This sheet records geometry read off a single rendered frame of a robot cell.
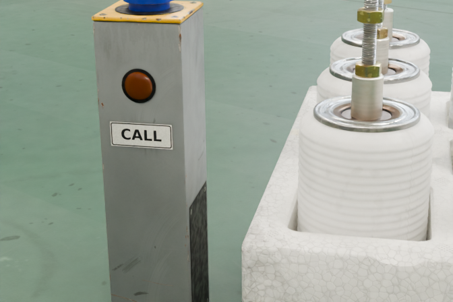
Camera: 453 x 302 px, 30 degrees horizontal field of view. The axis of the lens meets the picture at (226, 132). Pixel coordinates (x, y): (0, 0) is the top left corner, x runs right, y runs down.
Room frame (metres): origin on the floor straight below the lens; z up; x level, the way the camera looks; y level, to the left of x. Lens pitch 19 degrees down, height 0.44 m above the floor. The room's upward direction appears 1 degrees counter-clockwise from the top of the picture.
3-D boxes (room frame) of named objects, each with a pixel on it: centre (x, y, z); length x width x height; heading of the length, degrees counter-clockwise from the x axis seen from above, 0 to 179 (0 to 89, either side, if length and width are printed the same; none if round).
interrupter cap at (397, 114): (0.57, -0.10, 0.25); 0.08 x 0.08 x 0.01
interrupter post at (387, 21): (0.80, -0.15, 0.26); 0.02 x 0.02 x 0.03
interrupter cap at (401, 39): (0.80, -0.15, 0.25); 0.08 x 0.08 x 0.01
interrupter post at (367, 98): (0.57, -0.10, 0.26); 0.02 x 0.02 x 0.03
